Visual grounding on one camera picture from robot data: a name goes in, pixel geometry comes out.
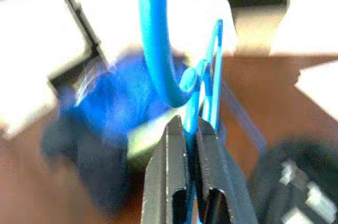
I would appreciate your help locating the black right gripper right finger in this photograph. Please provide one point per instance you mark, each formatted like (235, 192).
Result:
(219, 181)

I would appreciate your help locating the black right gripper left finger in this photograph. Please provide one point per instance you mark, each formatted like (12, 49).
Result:
(166, 181)

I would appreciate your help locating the blue plastic hanger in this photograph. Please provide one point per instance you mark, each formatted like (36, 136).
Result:
(153, 36)

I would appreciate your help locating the bright blue garment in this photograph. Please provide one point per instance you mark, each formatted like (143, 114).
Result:
(111, 97)

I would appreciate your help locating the white paper sheet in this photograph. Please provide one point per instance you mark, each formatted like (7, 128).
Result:
(322, 89)

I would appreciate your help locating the black metal frame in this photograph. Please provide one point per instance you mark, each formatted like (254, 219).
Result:
(79, 15)

